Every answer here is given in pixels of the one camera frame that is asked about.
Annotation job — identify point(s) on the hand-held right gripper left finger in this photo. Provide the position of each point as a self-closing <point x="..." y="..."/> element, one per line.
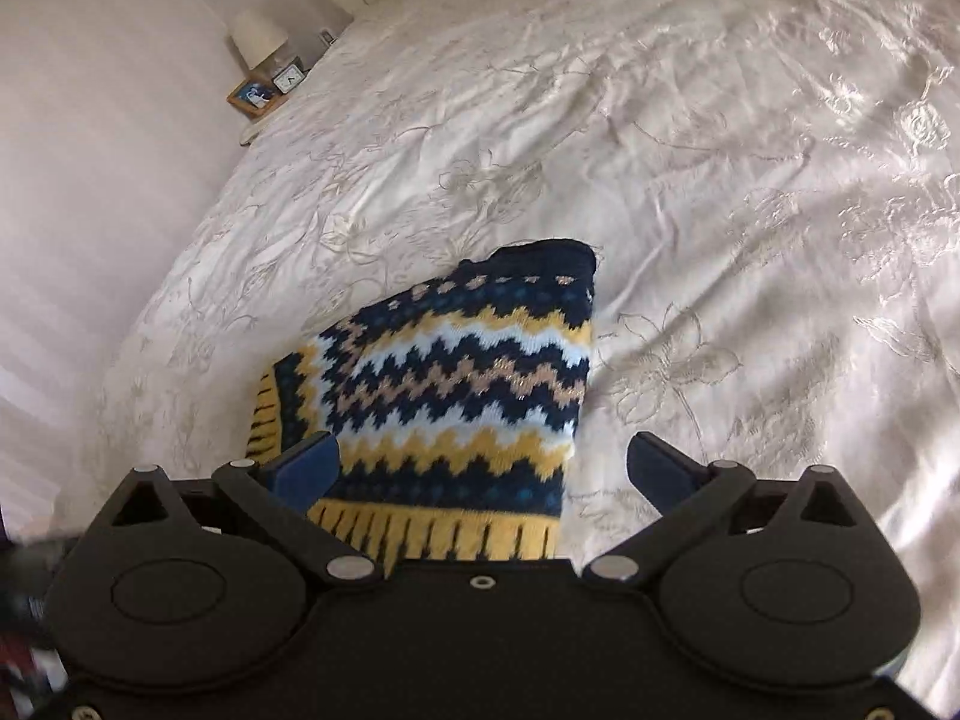
<point x="309" y="466"/>

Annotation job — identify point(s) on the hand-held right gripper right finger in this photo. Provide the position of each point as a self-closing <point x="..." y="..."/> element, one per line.
<point x="661" y="471"/>

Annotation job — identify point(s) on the navy yellow patterned knit sweater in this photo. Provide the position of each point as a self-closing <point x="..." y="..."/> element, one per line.
<point x="450" y="390"/>

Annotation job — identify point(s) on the white embroidered bedspread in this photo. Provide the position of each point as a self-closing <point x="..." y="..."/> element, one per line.
<point x="675" y="202"/>

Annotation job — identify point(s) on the small white clock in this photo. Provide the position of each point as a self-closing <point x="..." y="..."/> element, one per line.
<point x="289" y="78"/>

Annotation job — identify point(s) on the white table lamp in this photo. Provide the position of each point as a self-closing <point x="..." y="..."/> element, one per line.
<point x="258" y="37"/>

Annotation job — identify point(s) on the wooden picture frame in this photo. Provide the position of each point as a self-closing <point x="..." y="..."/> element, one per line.
<point x="256" y="97"/>

